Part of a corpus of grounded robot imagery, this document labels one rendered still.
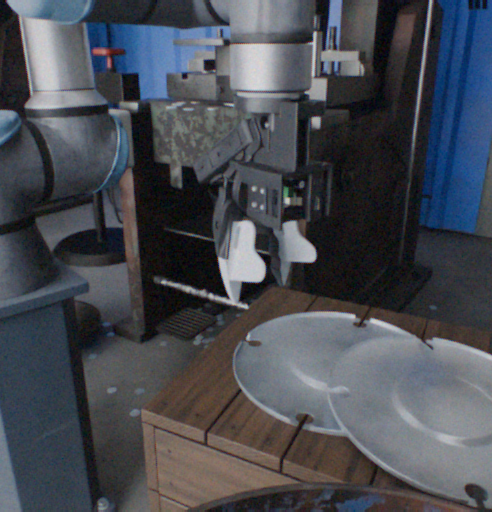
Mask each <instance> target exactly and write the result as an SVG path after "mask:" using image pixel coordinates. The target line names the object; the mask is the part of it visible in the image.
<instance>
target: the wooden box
mask: <svg viewBox="0 0 492 512"><path fill-rule="evenodd" d="M310 312H335V313H346V314H353V315H356V317H354V318H360V321H359V322H353V326H354V327H358V328H365V327H366V323H364V321H365V320H369V321H371V318H373V319H377V320H380V321H383V322H387V324H389V325H392V326H394V327H397V328H400V329H402V330H404V331H406V332H408V333H410V334H411V335H416V336H415V338H417V339H421V342H423V343H424V344H425V345H427V346H428V347H429V348H430V349H431V350H433V347H432V346H431V345H429V344H427V342H426V340H430V341H433V338H437V339H443V340H447V341H451V342H456V343H460V344H463V345H467V346H470V347H473V348H476V350H478V351H482V352H485V353H487V354H489V345H490V336H491V332H490V331H485V330H479V329H474V328H470V327H464V326H459V325H453V324H448V323H444V322H438V320H433V319H430V322H429V324H428V320H427V319H426V318H422V317H418V316H412V315H407V314H402V313H396V312H392V311H387V310H381V309H376V308H372V309H370V311H369V306H366V305H361V304H355V303H350V302H346V301H341V300H335V299H330V298H324V297H318V298H317V296H315V295H310V294H304V293H299V291H295V290H289V289H284V288H279V287H274V286H270V287H269V288H268V289H267V290H266V291H265V292H264V294H263V295H262V296H261V297H260V298H259V299H257V300H256V301H255V302H253V303H252V304H251V305H250V306H249V307H248V308H247V309H246V311H245V312H244V313H243V314H242V315H240V316H239V317H238V318H237V319H236V320H235V321H233V322H232V323H231V324H230V325H229V326H228V328H227V329H226V330H225V331H223V332H222V333H221V334H220V335H219V336H218V337H217V338H216V339H215V340H214V341H212V342H211V344H210V345H209V346H208V347H206V348H205V349H204V350H203V351H202V352H201V353H200V354H199V355H198V356H197V357H196V358H195V360H194V361H192V362H190V363H189V364H188V365H187V366H186V367H185V368H184V369H183V370H182V371H181V372H180V373H179V374H178V376H177V377H176V378H174V379H173V380H172V381H170V382H169V383H168V384H167V385H166V386H165V387H164V388H163V390H162V391H161V392H159V393H158V394H157V395H156V396H155V397H154V398H153V399H152V400H150V401H149V402H148V403H147V405H146V406H144V407H143V408H142V409H141V416H142V421H143V423H142V427H143V439H144V451H145V463H146V474H147V485H148V487H149V489H148V497H149V509H150V512H182V511H185V510H187V509H190V508H193V507H196V506H199V505H202V504H204V502H207V501H211V500H214V499H217V498H221V497H224V496H229V495H232V494H236V493H239V492H245V491H250V489H255V488H261V487H266V486H275V485H283V484H292V483H310V482H343V483H362V484H371V486H381V487H389V488H394V489H400V490H406V491H412V492H418V493H422V495H426V496H431V497H435V498H438V499H443V498H440V497H437V496H434V495H431V493H429V492H425V491H423V490H421V489H419V488H416V487H413V486H411V485H409V484H407V483H405V481H403V480H401V479H399V478H397V477H395V476H394V475H392V474H391V473H388V472H386V470H385V469H383V468H382V467H381V466H379V465H378V464H375V463H374V462H373V461H372V460H370V459H369V457H368V456H367V455H366V454H365V453H363V452H361V451H360V450H359V449H358V448H357V447H356V446H355V444H354V443H353V442H352V441H351V439H350V438H348V437H345V436H333V435H326V434H321V432H315V431H311V430H307V429H303V426H305V424H311V423H313V421H314V417H313V416H312V415H310V414H307V413H300V414H298V415H297V416H296V421H297V422H299V424H298V425H297V426H294V425H291V424H289V423H285V422H283V421H281V419H279V418H277V417H275V416H272V415H270V414H269V413H267V412H265V411H264V410H262V409H261V408H260V407H258V405H256V404H255V403H254V402H253V401H251V400H250V399H249V398H248V396H247V395H246V394H245V393H244V392H243V389H242V388H240V386H239V384H238V382H237V380H236V378H235V374H234V369H233V357H234V353H235V350H236V348H237V346H238V343H239V342H240V340H242V342H243V341H246V342H248V345H249V346H251V347H259V346H261V345H262V342H261V341H260V340H251V341H249V340H247V339H246V338H247V337H248V333H249V332H250V331H252V330H253V329H255V328H256V326H259V325H261V324H263V323H265V322H267V321H270V320H272V319H276V318H279V317H283V316H287V315H293V314H299V313H310ZM426 324H428V327H426ZM425 329H426V330H425ZM374 477H376V479H375V481H373V479H374ZM372 482H373V484H372ZM443 500H447V499H443ZM447 501H450V500H447Z"/></svg>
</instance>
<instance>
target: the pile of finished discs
mask: <svg viewBox="0 0 492 512"><path fill-rule="evenodd" d="M354 317H356V315H353V314H346V313H335V312H310V313H299V314H293V315H287V316H283V317H279V318H276V319H272V320H270V321H267V322H265V323H263V324H261V325H259V326H256V328H255V329H253V330H252V331H250V332H249V333H248V337H247V338H246V339H247V340H249V341H251V340H260V341H261V342H262V345H261V346H259V347H251V346H249V345H248V342H246V341H243V342H242V340H240V342H239V343H238V346H237V348H236V350H235V353H234V357H233V369H234V374H235V378H236V380H237V382H238V384H239V386H240V388H242V389H243V392H244V393H245V394H246V395H247V396H248V398H249V399H250V400H251V401H253V402H254V403H255V404H256V405H258V407H260V408H261V409H262V410H264V411H265V412H267V413H269V414H270V415H272V416H275V417H277V418H279V419H281V421H283V422H285V423H289V424H291V425H294V426H297V425H298V424H299V422H297V421H296V416H297V415H298V414H300V413H307V414H310V415H312V416H313V417H314V421H313V423H311V424H305V426H303V429H307V430H311V431H315V432H321V434H326V435H333V436H345V437H347V436H346V434H345V433H344V431H343V429H342V428H341V427H340V425H339V423H338V422H337V420H336V417H334V415H333V413H332V410H331V408H330V405H329V400H328V395H327V392H330V393H334V395H335V396H338V397H341V398H346V397H348V396H349V395H350V393H349V392H348V391H347V390H346V389H344V387H334V389H333V390H328V388H327V380H328V375H329V370H330V368H331V366H332V364H333V362H334V361H335V359H336V358H337V356H339V355H340V354H341V353H342V352H343V351H345V350H346V349H347V348H349V347H351V346H352V345H355V344H357V343H360V342H362V341H365V339H369V338H373V337H378V336H386V335H411V334H410V333H408V332H406V331H404V330H402V329H400V328H397V327H394V326H392V325H389V324H387V322H383V321H380V320H377V319H373V318H371V321H369V320H365V321H364V323H366V327H365V328H358V327H354V326H353V322H359V321H360V318H354Z"/></svg>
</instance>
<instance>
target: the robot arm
mask: <svg viewBox="0 0 492 512"><path fill-rule="evenodd" d="M6 1H7V2H8V4H9V5H10V6H12V8H13V10H14V11H15V12H17V13H18V14H19V15H20V19H21V26H22V32H24V39H25V45H26V51H27V57H28V64H29V70H30V77H31V83H33V89H34V94H33V96H32V98H30V99H29V100H28V101H27V103H26V104H25V111H26V117H27V119H25V121H21V118H20V117H19V115H18V114H16V113H15V112H13V111H0V300H5V299H10V298H15V297H19V296H23V295H27V294H29V293H32V292H35V291H37V290H40V288H42V287H44V286H45V285H47V284H48V283H50V282H51V281H53V280H54V279H55V277H56V275H57V269H56V262H55V258H54V255H53V253H51V251H50V249H49V247H48V245H47V244H46V242H45V239H44V237H43V235H42V233H41V231H40V229H39V228H37V224H36V220H35V214H34V206H33V204H34V203H37V202H43V201H48V200H54V199H59V198H64V197H70V196H74V195H79V194H85V193H87V194H91V193H95V191H98V190H100V189H103V188H107V187H112V186H114V185H115V184H117V183H118V182H119V181H120V180H121V178H122V176H123V175H124V172H125V170H126V167H128V164H129V156H130V144H129V140H128V136H127V133H126V130H125V129H124V127H123V122H122V121H121V119H120V118H119V117H118V116H116V115H114V114H111V112H109V109H108V102H107V101H106V100H105V98H104V97H103V96H101V95H100V94H98V93H97V91H96V90H95V83H94V75H93V67H92V59H91V51H89V42H88V34H87V26H86V23H109V24H132V25H156V26H161V27H166V28H171V29H175V30H190V29H194V28H204V27H230V35H231V36H230V40H231V44H230V79H231V89H232V90H233V91H237V93H235V95H233V110H235V111H239V112H249V113H251V118H249V119H243V120H242V121H240V122H239V123H238V125H237V126H235V127H234V128H233V129H232V130H231V131H230V132H229V133H227V134H226V135H225V136H223V137H222V138H221V140H219V141H218V142H217V143H216V144H215V145H214V146H213V147H211V148H210V149H209V150H207V151H206V152H205V153H204V154H202V155H201V157H200V158H199V159H198V160H197V161H196V162H194V163H193V166H194V169H195V173H196V176H197V179H198V181H199V184H202V183H211V184H218V183H223V182H225V185H223V187H222V186H220V187H219V196H218V200H217V203H216V207H215V211H214V216H213V233H214V241H215V248H216V254H217V256H218V260H219V266H220V271H221V276H222V279H223V282H225V285H226V288H227V291H228V294H229V296H230V299H231V301H232V302H233V303H235V304H238V303H239V298H240V291H242V281H247V282H261V281H262V280H263V279H264V277H265V270H266V267H265V263H264V262H263V260H262V259H261V258H260V255H259V254H257V252H256V251H255V247H254V245H255V236H256V230H255V226H254V224H253V223H252V221H250V220H244V221H243V216H244V217H249V216H250V217H253V218H256V219H260V223H262V224H263V226H264V230H265V232H266V234H267V235H268V237H269V253H270V255H271V267H270V269H271V271H272V273H273V276H274V277H276V279H277V281H278V283H279V285H281V286H284V285H285V283H286V279H287V276H288V272H289V268H290V263H291V262H314V261H315V260H316V256H317V254H316V249H315V247H314V246H313V245H312V244H311V243H310V242H307V241H306V239H305V238H304V237H303V236H302V235H301V234H300V232H299V228H298V221H297V220H299V219H302V220H305V221H309V222H311V221H314V220H318V219H320V218H321V214H322V215H326V216H330V212H331V195H332V177H333V164H331V163H326V162H320V161H315V160H310V159H311V135H312V118H314V117H323V116H325V101H324V100H311V99H310V94H308V93H305V91H309V90H310V89H311V88H312V65H313V44H308V43H314V19H316V0H6ZM251 43H252V44H251ZM280 43H281V44H280ZM298 43H301V44H298ZM324 178H328V185H327V203H323V202H322V190H323V179H324Z"/></svg>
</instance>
